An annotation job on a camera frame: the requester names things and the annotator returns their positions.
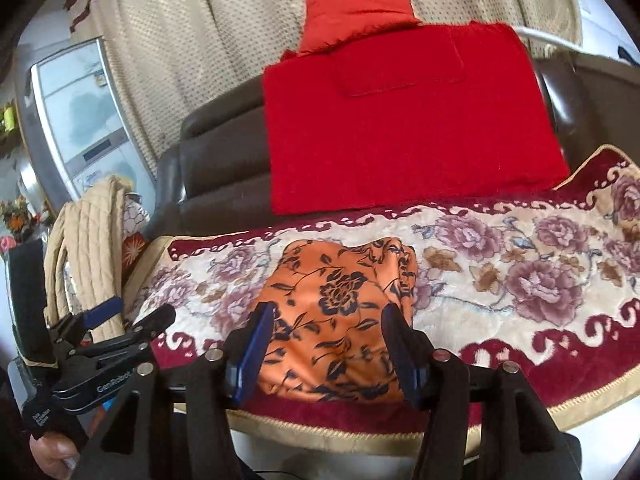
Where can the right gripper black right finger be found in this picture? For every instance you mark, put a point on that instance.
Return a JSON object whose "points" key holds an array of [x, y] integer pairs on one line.
{"points": [[482, 423]]}

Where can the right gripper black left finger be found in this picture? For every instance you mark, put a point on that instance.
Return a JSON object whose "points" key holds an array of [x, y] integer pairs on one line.
{"points": [[173, 424]]}

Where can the orange black floral blouse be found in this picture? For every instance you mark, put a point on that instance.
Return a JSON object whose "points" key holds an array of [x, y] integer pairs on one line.
{"points": [[327, 342]]}

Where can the person's left hand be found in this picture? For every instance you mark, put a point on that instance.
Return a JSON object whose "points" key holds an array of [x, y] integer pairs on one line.
{"points": [[55, 454]]}

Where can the white patterned cloth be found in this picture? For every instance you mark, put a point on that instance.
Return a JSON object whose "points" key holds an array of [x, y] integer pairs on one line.
{"points": [[134, 219]]}

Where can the floral plush sofa blanket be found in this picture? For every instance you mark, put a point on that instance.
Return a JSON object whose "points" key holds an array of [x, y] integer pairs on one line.
{"points": [[548, 281]]}

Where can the dark brown leather sofa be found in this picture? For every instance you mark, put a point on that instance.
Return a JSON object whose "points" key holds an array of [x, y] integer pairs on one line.
{"points": [[216, 178]]}

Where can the silver refrigerator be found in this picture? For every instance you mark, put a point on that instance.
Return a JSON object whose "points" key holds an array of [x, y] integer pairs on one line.
{"points": [[75, 130]]}

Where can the large red cushion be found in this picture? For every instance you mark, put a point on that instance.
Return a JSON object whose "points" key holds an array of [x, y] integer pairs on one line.
{"points": [[432, 112]]}

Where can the beige dotted curtain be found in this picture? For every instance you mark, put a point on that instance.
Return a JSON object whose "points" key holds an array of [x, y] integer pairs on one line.
{"points": [[168, 57]]}

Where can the small red satin pillow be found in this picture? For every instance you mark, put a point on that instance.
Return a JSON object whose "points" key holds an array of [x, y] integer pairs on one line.
{"points": [[330, 23]]}

